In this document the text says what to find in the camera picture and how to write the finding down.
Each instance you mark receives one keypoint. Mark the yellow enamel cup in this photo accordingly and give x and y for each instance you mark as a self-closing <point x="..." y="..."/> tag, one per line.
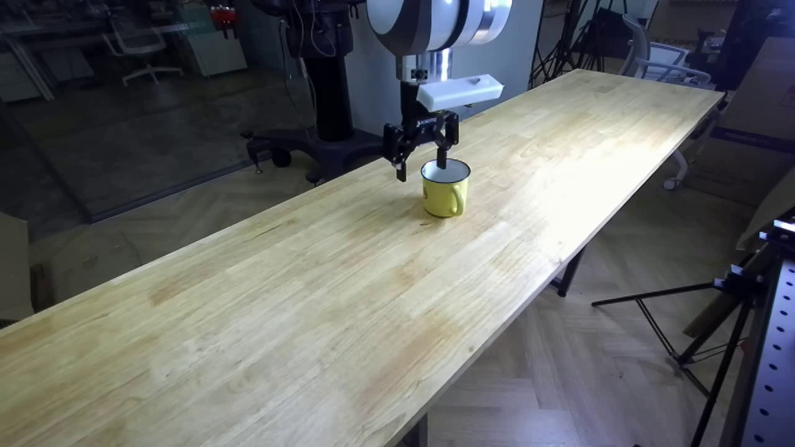
<point x="442" y="200"/>

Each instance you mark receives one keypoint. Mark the perforated grey metal panel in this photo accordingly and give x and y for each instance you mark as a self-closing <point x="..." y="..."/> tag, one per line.
<point x="774" y="372"/>

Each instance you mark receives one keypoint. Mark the large cardboard box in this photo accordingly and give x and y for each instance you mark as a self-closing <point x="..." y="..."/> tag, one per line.
<point x="766" y="90"/>

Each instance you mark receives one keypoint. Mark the black table leg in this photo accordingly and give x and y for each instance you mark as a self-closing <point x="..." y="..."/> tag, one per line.
<point x="568" y="275"/>
<point x="418" y="435"/>

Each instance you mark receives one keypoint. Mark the white office chair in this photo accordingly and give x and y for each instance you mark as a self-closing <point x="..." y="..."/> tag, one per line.
<point x="137" y="41"/>

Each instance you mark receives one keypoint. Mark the grey chair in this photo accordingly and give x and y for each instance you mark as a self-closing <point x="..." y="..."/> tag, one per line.
<point x="667" y="63"/>

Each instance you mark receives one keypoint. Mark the black tripod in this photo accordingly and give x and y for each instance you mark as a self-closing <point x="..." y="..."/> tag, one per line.
<point x="735" y="285"/>

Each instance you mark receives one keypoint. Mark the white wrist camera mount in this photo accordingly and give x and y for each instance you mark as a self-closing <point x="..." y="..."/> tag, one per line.
<point x="461" y="90"/>

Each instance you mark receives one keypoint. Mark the white low cabinet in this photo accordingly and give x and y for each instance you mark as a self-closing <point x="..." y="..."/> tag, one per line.
<point x="215" y="54"/>

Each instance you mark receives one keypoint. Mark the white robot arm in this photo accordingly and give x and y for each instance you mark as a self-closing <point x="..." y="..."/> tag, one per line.
<point x="431" y="21"/>

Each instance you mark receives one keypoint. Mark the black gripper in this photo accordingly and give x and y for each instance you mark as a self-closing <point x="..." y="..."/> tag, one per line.
<point x="412" y="126"/>

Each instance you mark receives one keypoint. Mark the small red item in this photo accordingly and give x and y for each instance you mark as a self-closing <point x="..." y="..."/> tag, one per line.
<point x="225" y="16"/>

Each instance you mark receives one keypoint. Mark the black pedestal robot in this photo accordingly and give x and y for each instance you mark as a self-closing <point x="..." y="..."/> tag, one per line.
<point x="332" y="90"/>

